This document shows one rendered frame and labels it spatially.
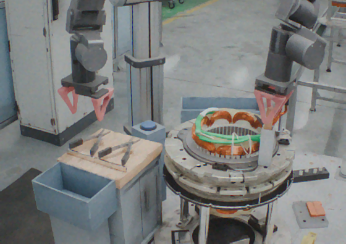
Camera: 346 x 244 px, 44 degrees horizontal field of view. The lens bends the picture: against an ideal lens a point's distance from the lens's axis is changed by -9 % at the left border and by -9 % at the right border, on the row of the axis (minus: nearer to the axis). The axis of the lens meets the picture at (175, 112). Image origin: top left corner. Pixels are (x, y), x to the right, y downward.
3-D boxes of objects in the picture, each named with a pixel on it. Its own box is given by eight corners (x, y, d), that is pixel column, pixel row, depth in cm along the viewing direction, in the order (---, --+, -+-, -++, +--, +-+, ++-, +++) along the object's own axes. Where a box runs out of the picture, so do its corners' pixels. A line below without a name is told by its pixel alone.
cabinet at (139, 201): (128, 269, 114) (120, 188, 104) (72, 245, 122) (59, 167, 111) (163, 230, 130) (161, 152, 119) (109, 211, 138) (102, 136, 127)
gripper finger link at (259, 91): (286, 121, 100) (295, 81, 96) (276, 131, 94) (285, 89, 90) (259, 112, 103) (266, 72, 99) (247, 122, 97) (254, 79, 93)
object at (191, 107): (252, 173, 158) (259, 97, 146) (256, 191, 148) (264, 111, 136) (180, 174, 158) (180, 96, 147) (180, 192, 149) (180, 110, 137)
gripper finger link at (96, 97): (100, 128, 106) (97, 91, 102) (76, 122, 109) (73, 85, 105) (116, 116, 111) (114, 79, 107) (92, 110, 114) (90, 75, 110)
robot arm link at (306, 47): (309, 10, 94) (285, -8, 89) (347, 24, 85) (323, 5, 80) (286, 57, 97) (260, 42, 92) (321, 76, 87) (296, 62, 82)
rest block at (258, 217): (260, 228, 124) (261, 222, 123) (248, 219, 129) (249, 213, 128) (271, 223, 126) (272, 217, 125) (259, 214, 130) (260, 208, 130)
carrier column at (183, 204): (186, 225, 129) (187, 163, 121) (178, 223, 130) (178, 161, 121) (189, 220, 131) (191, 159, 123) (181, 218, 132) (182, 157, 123)
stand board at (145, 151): (120, 189, 103) (119, 180, 102) (57, 167, 111) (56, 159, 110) (162, 152, 120) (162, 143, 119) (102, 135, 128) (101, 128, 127)
